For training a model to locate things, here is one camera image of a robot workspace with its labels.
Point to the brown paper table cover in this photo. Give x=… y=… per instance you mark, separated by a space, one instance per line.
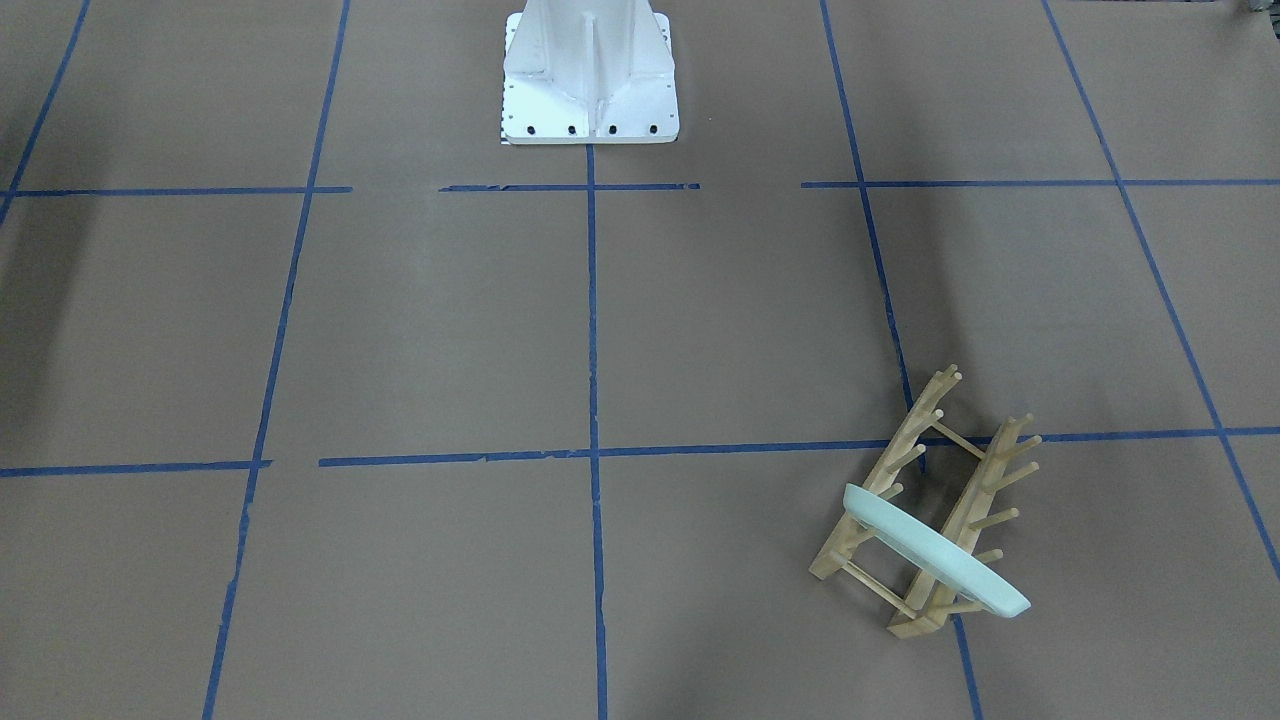
x=319 y=402

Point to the light green plate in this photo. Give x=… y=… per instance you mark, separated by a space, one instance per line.
x=929 y=551

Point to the wooden dish rack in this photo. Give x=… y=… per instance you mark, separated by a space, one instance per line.
x=960 y=510

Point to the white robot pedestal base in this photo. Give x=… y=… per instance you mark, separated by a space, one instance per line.
x=588 y=72

